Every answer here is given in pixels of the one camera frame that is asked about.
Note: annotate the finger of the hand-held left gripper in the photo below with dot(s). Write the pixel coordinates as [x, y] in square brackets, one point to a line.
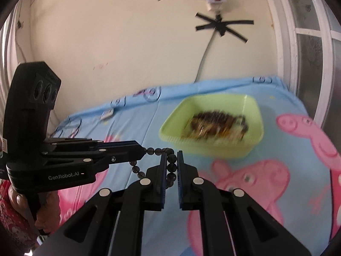
[117, 145]
[122, 158]

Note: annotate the white window frame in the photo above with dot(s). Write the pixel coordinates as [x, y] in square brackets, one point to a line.
[293, 45]

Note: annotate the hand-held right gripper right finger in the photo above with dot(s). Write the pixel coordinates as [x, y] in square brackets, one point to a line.
[179, 181]

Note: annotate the light green plastic basket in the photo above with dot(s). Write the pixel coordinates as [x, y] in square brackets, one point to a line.
[173, 130]

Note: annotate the black tape cross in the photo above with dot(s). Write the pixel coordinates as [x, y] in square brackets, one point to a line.
[221, 26]

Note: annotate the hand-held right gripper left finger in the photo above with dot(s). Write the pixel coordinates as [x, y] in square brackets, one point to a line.
[162, 181]

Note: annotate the person's left hand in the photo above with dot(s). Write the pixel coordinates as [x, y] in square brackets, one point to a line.
[48, 210]

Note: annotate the blue cartoon pig bed sheet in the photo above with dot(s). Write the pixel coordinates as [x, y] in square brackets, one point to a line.
[266, 138]

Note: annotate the small white charger device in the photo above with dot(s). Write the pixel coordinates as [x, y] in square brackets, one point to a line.
[107, 114]

